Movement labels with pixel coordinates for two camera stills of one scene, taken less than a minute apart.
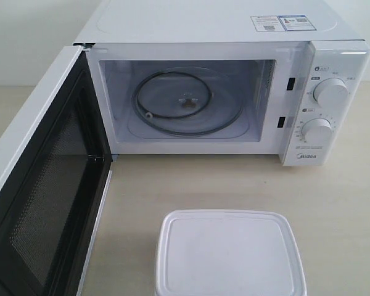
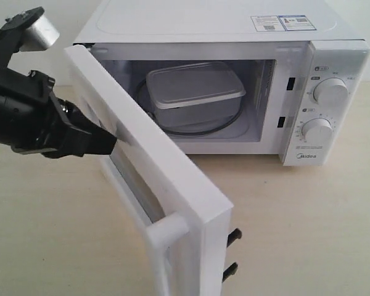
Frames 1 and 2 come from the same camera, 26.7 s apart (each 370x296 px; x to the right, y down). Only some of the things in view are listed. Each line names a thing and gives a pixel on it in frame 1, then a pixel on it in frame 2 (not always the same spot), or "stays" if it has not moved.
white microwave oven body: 291,78 stays
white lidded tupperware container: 229,252 to 197,94
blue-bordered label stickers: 282,23 stays
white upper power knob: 332,92 stays
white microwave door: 48,179 to 186,217
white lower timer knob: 317,131 stays
